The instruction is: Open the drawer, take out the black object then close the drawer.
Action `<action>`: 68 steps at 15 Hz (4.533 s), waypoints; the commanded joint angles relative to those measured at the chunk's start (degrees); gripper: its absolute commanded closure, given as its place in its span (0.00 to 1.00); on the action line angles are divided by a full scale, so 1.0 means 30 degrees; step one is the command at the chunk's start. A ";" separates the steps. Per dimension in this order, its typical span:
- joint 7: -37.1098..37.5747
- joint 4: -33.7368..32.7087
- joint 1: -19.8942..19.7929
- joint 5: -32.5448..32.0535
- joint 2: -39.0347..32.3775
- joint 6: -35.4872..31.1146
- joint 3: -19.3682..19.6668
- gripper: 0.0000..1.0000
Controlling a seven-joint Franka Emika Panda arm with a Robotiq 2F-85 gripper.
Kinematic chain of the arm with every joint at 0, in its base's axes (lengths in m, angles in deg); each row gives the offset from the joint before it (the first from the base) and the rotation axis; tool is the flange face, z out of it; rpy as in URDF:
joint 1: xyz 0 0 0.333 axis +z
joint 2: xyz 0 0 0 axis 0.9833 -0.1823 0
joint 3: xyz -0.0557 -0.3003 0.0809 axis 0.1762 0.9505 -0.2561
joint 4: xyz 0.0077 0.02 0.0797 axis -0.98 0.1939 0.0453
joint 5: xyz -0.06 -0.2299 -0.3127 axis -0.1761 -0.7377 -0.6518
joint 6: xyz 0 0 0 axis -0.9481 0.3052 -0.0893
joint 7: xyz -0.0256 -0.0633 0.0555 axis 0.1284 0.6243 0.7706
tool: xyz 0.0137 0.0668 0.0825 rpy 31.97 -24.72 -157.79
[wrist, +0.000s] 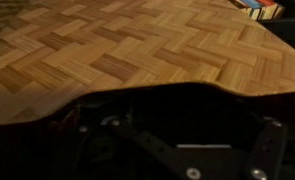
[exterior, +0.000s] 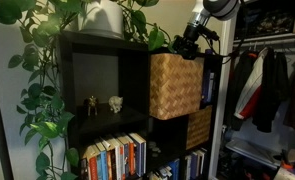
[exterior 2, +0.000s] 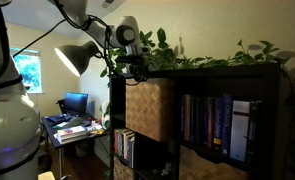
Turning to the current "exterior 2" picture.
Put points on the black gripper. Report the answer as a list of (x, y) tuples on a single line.
[(139, 71)]

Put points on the large woven bamboo drawer basket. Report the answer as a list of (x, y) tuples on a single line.
[(150, 106)]

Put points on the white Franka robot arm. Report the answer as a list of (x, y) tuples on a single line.
[(7, 133)]

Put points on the white rounded object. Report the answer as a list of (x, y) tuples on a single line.
[(105, 115)]

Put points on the thin tan book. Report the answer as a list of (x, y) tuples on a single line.
[(187, 116)]

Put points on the black laptop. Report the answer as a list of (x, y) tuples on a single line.
[(75, 103)]

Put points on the small desk clutter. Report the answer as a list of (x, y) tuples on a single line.
[(95, 128)]

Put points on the thin red book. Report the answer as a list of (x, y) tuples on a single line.
[(115, 140)]

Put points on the dark hardcover book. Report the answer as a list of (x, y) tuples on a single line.
[(195, 118)]

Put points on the ceiling vent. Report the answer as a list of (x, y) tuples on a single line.
[(109, 3)]

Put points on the blue-grey book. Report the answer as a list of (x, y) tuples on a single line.
[(120, 143)]

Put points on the lower shelf books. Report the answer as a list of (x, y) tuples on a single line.
[(132, 151)]

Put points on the black cube bookshelf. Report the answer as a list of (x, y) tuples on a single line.
[(220, 71)]

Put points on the dark slim book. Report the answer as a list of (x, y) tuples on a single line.
[(204, 120)]

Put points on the brown-red book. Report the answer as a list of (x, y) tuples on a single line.
[(210, 121)]

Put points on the stack of books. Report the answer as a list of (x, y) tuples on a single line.
[(72, 133)]

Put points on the blue cloth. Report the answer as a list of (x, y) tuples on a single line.
[(57, 118)]

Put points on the blue book with yellow label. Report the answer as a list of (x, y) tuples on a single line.
[(218, 123)]

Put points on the pale waste bin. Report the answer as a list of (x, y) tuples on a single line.
[(82, 149)]

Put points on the grey pebble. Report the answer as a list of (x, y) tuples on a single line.
[(168, 165), (155, 171), (164, 171)]

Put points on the tall blue book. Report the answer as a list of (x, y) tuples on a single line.
[(226, 125)]

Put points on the dark blue desk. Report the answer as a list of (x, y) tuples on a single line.
[(52, 136)]

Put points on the bright window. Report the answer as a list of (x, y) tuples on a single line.
[(27, 70)]

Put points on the white hardcover book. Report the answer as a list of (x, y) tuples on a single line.
[(240, 130)]

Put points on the small woven bamboo basket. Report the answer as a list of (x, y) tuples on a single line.
[(207, 166)]

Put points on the green pothos plant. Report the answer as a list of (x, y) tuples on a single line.
[(266, 47)]

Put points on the black hardcover book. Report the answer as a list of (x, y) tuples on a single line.
[(254, 130)]

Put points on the tan block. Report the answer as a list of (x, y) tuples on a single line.
[(46, 175)]

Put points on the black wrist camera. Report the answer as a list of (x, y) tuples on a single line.
[(130, 60)]

